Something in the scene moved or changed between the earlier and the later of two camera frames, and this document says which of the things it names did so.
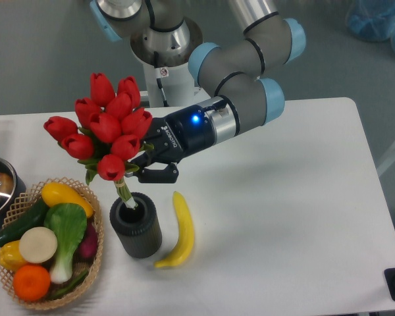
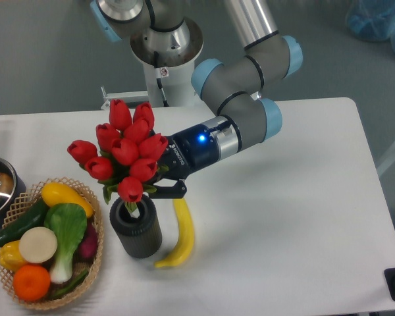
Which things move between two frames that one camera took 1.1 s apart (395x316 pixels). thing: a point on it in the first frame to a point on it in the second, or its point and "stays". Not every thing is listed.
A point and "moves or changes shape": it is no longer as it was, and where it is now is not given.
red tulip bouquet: [106, 131] moves or changes shape
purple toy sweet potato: [89, 245] stays
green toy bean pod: [71, 287] stays
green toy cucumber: [35, 217] stays
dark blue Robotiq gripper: [174, 135] to [194, 149]
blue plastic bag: [379, 20] stays
